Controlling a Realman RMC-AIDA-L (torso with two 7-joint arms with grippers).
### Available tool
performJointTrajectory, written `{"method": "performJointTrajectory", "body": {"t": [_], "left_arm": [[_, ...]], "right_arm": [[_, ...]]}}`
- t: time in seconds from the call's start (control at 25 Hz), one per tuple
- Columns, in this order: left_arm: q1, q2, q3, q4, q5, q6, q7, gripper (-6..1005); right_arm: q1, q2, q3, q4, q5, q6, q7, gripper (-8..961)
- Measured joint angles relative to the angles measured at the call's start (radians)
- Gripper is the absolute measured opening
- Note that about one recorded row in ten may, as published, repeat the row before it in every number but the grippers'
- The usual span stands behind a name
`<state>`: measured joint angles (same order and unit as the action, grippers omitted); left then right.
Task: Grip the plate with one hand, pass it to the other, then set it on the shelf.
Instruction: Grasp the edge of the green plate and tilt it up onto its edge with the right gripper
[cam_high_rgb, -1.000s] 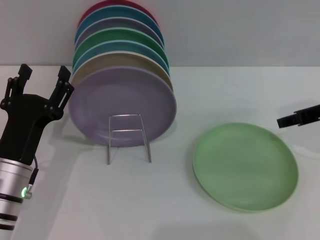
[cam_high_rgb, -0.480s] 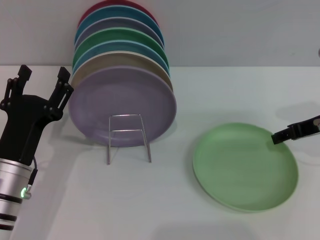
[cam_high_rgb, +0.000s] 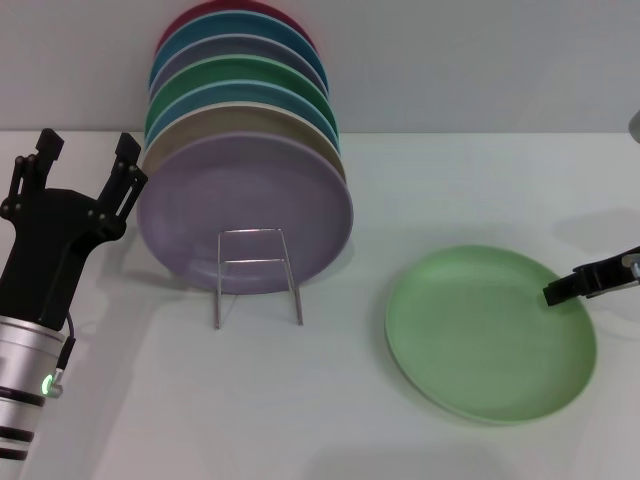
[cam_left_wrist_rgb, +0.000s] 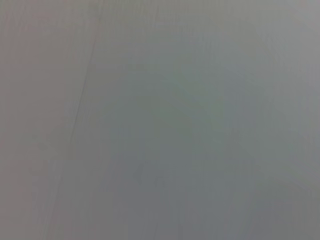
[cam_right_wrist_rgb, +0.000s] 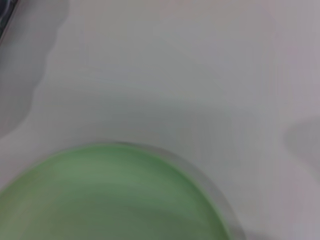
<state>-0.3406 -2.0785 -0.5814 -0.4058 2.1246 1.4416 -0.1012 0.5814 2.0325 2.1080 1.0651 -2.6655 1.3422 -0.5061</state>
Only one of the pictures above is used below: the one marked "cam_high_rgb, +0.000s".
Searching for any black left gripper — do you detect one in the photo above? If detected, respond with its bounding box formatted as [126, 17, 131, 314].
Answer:
[0, 128, 150, 332]

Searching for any light green plate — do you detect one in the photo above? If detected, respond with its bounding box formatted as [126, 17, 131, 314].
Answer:
[383, 243, 599, 428]

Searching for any beige plate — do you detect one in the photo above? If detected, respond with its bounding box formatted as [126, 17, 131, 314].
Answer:
[139, 102, 347, 192]

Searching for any purple plate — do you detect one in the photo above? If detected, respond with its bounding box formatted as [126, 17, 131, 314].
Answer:
[136, 131, 355, 296]

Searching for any light blue plate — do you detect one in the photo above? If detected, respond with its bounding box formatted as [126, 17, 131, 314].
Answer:
[144, 79, 341, 154]

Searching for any dark green plate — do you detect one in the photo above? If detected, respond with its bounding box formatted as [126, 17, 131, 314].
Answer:
[144, 55, 337, 142]

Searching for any grey lilac plate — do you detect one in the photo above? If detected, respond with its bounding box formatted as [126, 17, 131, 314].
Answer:
[148, 34, 329, 97]

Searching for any teal blue plate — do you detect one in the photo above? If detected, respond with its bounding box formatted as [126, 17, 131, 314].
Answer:
[148, 12, 330, 96]

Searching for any red plate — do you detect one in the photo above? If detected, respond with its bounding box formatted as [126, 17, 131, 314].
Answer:
[154, 0, 317, 59]

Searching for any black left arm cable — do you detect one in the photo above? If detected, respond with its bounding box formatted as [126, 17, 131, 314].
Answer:
[39, 312, 77, 401]

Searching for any metal wire plate rack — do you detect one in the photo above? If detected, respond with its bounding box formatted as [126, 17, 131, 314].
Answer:
[213, 228, 305, 330]

